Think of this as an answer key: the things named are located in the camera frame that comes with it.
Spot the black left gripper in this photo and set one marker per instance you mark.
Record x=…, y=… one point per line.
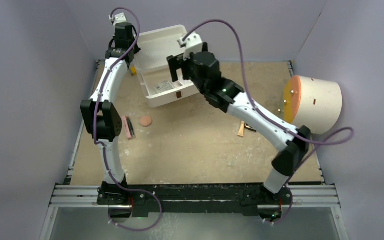
x=137, y=49

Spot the yellow grey small block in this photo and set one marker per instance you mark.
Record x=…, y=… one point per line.
x=133, y=71

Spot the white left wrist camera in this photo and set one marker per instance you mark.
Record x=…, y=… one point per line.
x=117, y=18

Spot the aluminium table edge rail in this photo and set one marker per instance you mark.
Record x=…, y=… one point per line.
x=246, y=195

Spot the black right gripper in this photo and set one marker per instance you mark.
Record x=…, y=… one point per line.
x=176, y=63

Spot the white three-drawer organizer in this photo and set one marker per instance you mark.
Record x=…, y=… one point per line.
x=152, y=66

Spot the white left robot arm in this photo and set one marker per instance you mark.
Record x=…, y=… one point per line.
x=102, y=119

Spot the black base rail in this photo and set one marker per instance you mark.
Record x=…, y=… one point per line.
x=206, y=208

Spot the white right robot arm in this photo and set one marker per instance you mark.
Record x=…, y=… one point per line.
x=290, y=141

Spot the black eyeliner pencil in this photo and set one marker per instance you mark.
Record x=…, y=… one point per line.
x=130, y=127

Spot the white printed makeup box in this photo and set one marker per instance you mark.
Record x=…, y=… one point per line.
x=164, y=86

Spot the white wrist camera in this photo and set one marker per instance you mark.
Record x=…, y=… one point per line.
x=117, y=18
x=192, y=45

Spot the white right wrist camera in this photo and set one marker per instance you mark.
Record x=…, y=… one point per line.
x=192, y=45

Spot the black gold compact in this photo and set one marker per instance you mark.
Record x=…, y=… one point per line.
x=250, y=128

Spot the beige concealer tube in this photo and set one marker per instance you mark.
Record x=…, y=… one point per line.
x=241, y=130

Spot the white cylindrical bin orange lid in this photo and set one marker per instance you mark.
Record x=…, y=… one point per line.
x=311, y=102

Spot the round peach powder puff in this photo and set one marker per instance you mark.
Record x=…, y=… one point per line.
x=145, y=121

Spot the pink makeup stick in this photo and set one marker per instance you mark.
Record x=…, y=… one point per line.
x=125, y=124

